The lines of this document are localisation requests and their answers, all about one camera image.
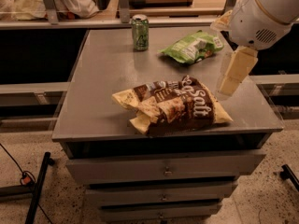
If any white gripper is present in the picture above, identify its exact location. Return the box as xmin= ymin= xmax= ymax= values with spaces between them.
xmin=210 ymin=0 xmax=293 ymax=96

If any green soda can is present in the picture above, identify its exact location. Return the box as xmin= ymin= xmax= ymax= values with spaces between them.
xmin=131 ymin=14 xmax=149 ymax=51

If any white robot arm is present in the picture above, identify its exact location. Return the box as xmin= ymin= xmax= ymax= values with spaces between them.
xmin=210 ymin=0 xmax=299 ymax=96

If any green chip bag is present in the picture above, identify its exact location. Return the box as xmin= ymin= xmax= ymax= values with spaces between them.
xmin=160 ymin=30 xmax=223 ymax=64

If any brown chip bag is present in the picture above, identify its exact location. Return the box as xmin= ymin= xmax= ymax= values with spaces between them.
xmin=112 ymin=76 xmax=232 ymax=136

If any grey drawer cabinet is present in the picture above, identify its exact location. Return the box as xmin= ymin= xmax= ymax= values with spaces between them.
xmin=52 ymin=28 xmax=282 ymax=222

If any black leg at right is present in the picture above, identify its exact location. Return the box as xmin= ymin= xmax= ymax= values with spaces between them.
xmin=279 ymin=164 xmax=299 ymax=191

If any bottom drawer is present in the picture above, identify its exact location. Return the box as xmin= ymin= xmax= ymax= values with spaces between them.
xmin=100 ymin=202 xmax=221 ymax=222

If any drawer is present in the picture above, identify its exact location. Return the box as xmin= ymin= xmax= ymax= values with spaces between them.
xmin=66 ymin=149 xmax=265 ymax=185
xmin=86 ymin=181 xmax=237 ymax=206
xmin=100 ymin=202 xmax=221 ymax=222

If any middle drawer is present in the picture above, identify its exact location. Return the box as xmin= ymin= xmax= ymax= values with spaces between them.
xmin=86 ymin=181 xmax=237 ymax=206

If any top drawer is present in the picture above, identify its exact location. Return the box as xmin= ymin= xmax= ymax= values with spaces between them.
xmin=66 ymin=149 xmax=265 ymax=185

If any white cloth bundle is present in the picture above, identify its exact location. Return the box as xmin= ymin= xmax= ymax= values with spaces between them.
xmin=0 ymin=0 xmax=99 ymax=21

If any black metal stand leg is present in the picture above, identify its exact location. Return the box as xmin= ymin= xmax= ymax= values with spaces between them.
xmin=0 ymin=152 xmax=55 ymax=224

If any grey metal rail frame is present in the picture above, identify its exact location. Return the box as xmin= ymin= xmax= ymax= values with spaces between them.
xmin=0 ymin=0 xmax=239 ymax=30

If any black cable with plug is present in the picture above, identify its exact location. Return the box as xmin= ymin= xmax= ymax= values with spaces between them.
xmin=0 ymin=143 xmax=54 ymax=224

